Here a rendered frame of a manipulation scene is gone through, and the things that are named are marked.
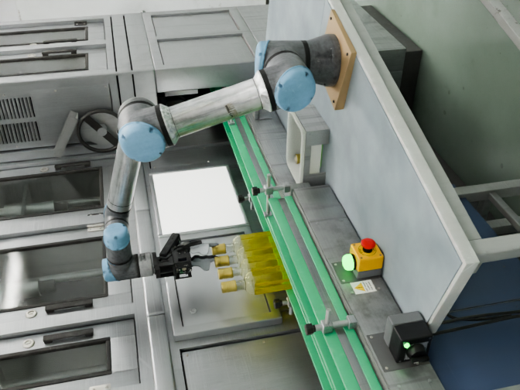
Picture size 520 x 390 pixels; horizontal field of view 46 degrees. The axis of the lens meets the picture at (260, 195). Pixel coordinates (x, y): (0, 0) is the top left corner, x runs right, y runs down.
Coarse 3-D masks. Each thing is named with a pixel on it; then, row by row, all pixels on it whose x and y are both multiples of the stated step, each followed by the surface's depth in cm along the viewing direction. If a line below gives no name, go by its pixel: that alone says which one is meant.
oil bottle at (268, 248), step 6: (246, 246) 194; (252, 246) 194; (258, 246) 194; (264, 246) 194; (270, 246) 194; (240, 252) 192; (246, 252) 192; (252, 252) 192; (258, 252) 192; (264, 252) 192; (270, 252) 192; (276, 252) 192; (240, 258) 191
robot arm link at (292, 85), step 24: (264, 72) 159; (288, 72) 156; (216, 96) 159; (240, 96) 159; (264, 96) 158; (288, 96) 158; (312, 96) 160; (120, 120) 162; (144, 120) 157; (168, 120) 158; (192, 120) 159; (216, 120) 160; (120, 144) 158; (144, 144) 157; (168, 144) 160
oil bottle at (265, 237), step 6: (246, 234) 199; (252, 234) 199; (258, 234) 199; (264, 234) 199; (270, 234) 199; (234, 240) 197; (240, 240) 196; (246, 240) 196; (252, 240) 196; (258, 240) 197; (264, 240) 197; (270, 240) 197; (234, 246) 196; (240, 246) 195; (234, 252) 197
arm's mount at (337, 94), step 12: (336, 12) 175; (336, 24) 172; (348, 36) 168; (348, 48) 165; (348, 60) 165; (348, 72) 168; (336, 84) 176; (348, 84) 172; (336, 96) 176; (336, 108) 178
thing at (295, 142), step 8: (288, 112) 206; (288, 120) 207; (296, 120) 198; (288, 128) 209; (296, 128) 210; (288, 136) 211; (296, 136) 211; (304, 136) 193; (288, 144) 213; (296, 144) 213; (304, 144) 194; (288, 152) 215; (296, 152) 215; (304, 152) 198; (288, 160) 216; (296, 168) 213; (296, 176) 209
